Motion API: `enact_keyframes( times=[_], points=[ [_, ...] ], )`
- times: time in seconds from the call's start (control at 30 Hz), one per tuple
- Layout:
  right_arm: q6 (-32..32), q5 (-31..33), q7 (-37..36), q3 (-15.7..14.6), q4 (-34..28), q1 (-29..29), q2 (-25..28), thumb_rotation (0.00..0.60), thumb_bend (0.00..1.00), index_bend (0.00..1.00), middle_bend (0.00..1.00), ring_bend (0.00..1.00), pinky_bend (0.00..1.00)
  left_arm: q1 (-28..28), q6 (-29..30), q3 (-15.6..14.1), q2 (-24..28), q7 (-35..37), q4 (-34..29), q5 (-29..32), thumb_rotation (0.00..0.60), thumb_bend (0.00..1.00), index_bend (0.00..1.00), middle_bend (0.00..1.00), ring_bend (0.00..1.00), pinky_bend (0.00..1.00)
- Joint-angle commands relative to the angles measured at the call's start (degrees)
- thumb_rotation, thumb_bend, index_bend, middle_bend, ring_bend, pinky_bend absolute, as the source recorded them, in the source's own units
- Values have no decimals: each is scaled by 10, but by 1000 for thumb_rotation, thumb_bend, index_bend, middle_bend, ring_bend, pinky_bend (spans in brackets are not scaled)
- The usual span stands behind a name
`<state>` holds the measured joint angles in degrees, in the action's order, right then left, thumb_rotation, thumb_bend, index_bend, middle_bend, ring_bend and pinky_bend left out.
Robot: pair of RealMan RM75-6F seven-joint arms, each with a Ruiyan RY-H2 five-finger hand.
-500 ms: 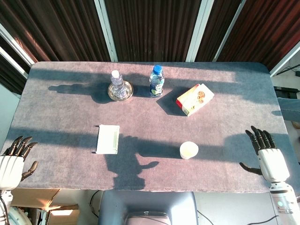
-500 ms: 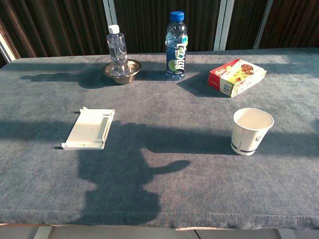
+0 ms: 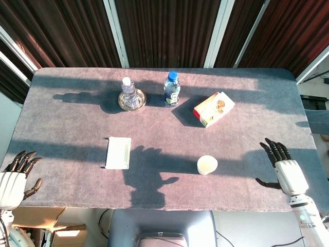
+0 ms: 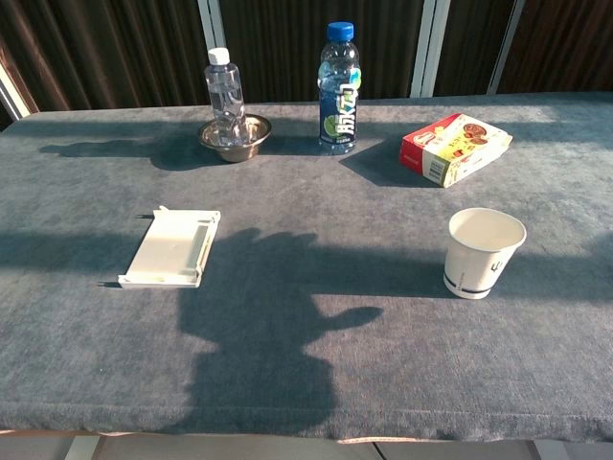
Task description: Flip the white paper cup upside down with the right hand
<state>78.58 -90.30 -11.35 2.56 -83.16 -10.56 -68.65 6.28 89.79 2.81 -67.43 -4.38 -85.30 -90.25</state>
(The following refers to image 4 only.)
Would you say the white paper cup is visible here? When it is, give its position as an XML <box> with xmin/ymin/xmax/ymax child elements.
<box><xmin>443</xmin><ymin>207</ymin><xmax>528</xmax><ymax>301</ymax></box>

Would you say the grey-blue table cloth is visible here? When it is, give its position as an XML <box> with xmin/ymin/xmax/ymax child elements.
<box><xmin>0</xmin><ymin>91</ymin><xmax>613</xmax><ymax>444</ymax></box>

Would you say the small metal bowl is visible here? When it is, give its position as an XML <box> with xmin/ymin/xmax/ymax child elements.
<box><xmin>197</xmin><ymin>113</ymin><xmax>273</xmax><ymax>164</ymax></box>

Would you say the blue-capped sports drink bottle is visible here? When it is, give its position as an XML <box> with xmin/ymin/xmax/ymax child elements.
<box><xmin>318</xmin><ymin>21</ymin><xmax>362</xmax><ymax>156</ymax></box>

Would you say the white plastic tray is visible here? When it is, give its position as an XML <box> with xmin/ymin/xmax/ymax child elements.
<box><xmin>117</xmin><ymin>205</ymin><xmax>222</xmax><ymax>290</ymax></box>

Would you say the clear white-capped water bottle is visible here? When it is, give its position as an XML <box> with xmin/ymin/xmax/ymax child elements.
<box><xmin>204</xmin><ymin>47</ymin><xmax>247</xmax><ymax>148</ymax></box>

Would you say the red and white snack box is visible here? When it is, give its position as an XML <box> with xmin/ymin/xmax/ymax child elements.
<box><xmin>398</xmin><ymin>112</ymin><xmax>513</xmax><ymax>189</ymax></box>

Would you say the dark brown curtain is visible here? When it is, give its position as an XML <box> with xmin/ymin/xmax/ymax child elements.
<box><xmin>0</xmin><ymin>0</ymin><xmax>613</xmax><ymax>131</ymax></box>

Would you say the white window frame post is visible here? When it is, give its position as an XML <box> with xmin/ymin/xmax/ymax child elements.
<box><xmin>196</xmin><ymin>0</ymin><xmax>227</xmax><ymax>51</ymax></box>
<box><xmin>0</xmin><ymin>62</ymin><xmax>24</xmax><ymax>123</ymax></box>
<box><xmin>410</xmin><ymin>0</ymin><xmax>452</xmax><ymax>99</ymax></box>
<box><xmin>486</xmin><ymin>0</ymin><xmax>526</xmax><ymax>96</ymax></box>

